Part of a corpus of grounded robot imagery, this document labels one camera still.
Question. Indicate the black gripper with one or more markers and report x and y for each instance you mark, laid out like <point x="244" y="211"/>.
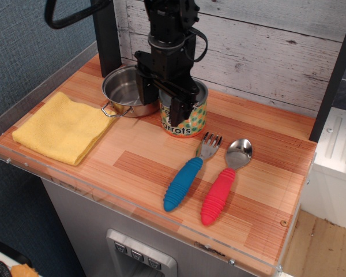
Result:
<point x="168" y="70"/>

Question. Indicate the peas and carrots toy can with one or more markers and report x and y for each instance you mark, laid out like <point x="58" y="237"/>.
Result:
<point x="197" y="119"/>

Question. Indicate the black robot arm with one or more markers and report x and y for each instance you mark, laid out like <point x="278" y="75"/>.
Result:
<point x="171" y="23"/>

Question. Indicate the stainless steel pot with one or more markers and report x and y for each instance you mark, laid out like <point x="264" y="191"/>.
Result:
<point x="120" y="88"/>

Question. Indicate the clear acrylic table guard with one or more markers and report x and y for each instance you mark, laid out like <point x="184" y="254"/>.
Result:
<point x="116" y="193"/>

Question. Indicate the yellow folded cloth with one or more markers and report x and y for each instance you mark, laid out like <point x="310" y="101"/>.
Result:
<point x="63" y="130"/>

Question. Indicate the silver dispenser button panel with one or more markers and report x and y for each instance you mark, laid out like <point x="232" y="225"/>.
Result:
<point x="134" y="258"/>

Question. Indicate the white toy cabinet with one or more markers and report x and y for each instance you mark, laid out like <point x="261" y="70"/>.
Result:
<point x="324" y="194"/>

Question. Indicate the orange object bottom left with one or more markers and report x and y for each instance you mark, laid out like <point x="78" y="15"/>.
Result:
<point x="23" y="270"/>

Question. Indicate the blue handled fork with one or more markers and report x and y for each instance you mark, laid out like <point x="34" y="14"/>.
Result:
<point x="183" y="180"/>

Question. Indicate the red handled spoon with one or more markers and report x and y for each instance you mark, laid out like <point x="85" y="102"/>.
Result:
<point x="238" y="155"/>

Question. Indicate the black vertical post left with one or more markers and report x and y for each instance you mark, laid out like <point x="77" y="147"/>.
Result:
<point x="107" y="39"/>

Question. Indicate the black vertical post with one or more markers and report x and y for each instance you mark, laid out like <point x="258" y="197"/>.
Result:
<point x="330" y="94"/>
<point x="107" y="39"/>

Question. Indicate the black vertical post right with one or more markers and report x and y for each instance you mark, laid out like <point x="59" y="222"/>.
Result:
<point x="330" y="94"/>

